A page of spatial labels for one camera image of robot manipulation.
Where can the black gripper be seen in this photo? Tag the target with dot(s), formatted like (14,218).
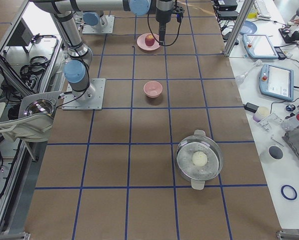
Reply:
(162,15)

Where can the red apple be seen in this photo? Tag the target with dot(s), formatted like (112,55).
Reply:
(149,40)

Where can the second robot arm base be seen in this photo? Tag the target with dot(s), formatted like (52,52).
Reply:
(94,18)

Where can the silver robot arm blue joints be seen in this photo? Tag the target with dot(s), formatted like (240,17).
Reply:
(62,12)

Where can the pink plate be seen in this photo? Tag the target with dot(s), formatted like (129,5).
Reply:
(142,46)

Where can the pink bowl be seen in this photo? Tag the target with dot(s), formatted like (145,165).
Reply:
(153,89)

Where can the light blue plate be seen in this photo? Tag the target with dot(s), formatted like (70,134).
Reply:
(248,28)

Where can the shiny metal bowl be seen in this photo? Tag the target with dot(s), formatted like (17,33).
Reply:
(39,106)

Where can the upper blue teach pendant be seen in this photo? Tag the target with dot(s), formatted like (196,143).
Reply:
(259,46)

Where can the blue teach pendant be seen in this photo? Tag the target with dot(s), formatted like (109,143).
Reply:
(276,82)
(259,46)

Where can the black power adapter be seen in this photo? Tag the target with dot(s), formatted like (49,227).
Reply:
(251,107)

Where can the lower blue teach pendant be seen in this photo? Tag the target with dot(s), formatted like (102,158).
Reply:
(276,82)

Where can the glass lidded steamer pot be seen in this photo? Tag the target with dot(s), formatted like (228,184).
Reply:
(198,176)

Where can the white steamed bun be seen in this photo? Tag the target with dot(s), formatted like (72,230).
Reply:
(199,158)

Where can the grey white chair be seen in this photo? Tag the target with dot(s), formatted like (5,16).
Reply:
(33,128)

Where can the white cup dark inside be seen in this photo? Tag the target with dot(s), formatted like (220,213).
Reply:
(271,154)

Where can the aluminium frame post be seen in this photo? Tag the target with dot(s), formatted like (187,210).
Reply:
(243,13)

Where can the clear plastic bracket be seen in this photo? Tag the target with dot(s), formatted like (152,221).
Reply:
(270,121)

